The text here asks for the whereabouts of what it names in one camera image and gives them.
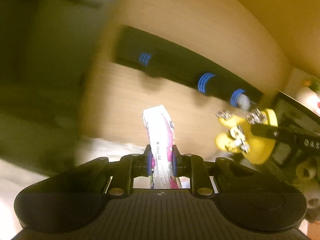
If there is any pink white snack packet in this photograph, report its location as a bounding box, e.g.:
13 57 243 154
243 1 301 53
143 105 181 189

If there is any black television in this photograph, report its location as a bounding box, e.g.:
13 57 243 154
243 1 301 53
269 89 320 170

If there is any grey cable on hook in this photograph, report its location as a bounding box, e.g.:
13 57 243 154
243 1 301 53
237 93 252 112

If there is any black wall hook rack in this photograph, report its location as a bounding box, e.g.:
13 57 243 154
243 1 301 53
114 26 263 107

